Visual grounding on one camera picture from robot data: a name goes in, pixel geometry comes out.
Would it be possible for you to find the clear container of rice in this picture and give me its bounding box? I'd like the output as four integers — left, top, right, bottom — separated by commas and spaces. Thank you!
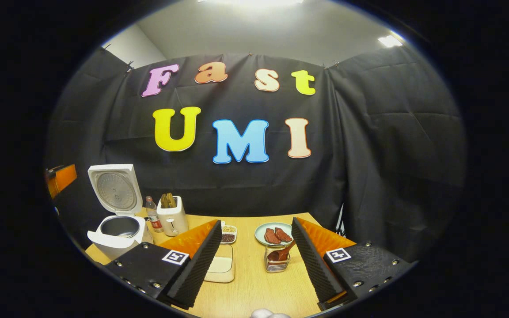
204, 244, 236, 283

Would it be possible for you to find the white divided dish of beans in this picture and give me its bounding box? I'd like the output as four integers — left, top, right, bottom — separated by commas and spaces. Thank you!
220, 224, 237, 244

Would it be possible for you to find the black backdrop cloth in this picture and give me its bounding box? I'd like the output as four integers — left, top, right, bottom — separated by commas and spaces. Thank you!
45, 46, 466, 261

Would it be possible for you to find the white toaster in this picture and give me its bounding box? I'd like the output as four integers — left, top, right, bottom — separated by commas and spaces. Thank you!
156, 197, 189, 237

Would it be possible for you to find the pale green plate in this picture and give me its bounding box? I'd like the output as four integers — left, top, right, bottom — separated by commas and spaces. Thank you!
254, 222, 294, 246

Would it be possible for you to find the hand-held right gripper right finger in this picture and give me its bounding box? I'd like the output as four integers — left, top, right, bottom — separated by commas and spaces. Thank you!
291, 216, 416, 311

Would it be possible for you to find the clear plastic water bottle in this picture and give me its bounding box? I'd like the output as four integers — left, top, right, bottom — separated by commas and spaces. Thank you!
145, 196, 164, 233

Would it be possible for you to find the white rice cooker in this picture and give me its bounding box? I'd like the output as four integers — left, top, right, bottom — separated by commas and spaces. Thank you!
87, 164, 153, 260

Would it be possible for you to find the dark wooden spoon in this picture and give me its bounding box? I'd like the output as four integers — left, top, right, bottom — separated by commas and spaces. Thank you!
267, 241, 297, 262

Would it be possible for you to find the long ceiling light panel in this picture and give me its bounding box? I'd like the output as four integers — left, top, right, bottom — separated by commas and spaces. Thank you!
197, 0, 304, 6

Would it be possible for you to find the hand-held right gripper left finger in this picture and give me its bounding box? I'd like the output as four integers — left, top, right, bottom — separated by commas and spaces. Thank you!
104, 220, 223, 310

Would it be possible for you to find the small ceiling light panel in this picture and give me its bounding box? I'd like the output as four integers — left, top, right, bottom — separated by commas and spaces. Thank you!
378, 34, 403, 48

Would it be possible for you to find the metal wire chopstick holder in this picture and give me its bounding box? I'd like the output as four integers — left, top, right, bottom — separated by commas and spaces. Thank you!
264, 244, 291, 273

